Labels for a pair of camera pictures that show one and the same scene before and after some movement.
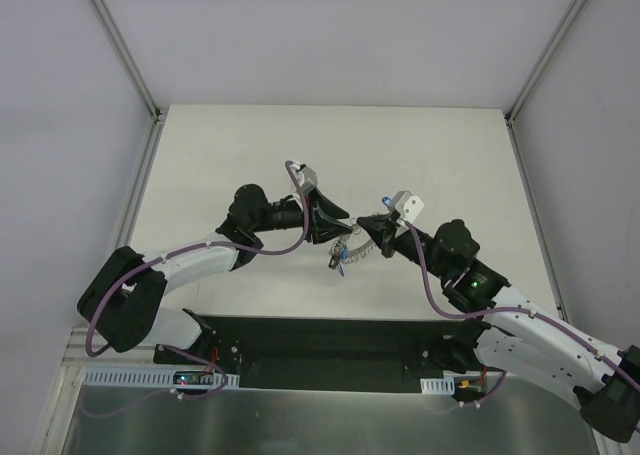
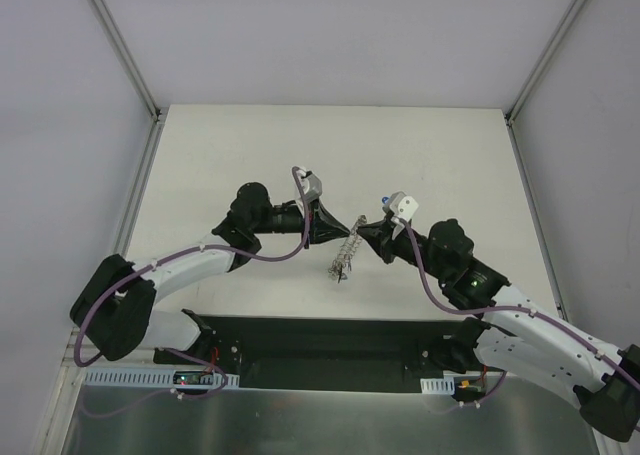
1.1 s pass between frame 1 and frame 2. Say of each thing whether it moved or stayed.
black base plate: stayed
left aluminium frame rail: stayed
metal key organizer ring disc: moved
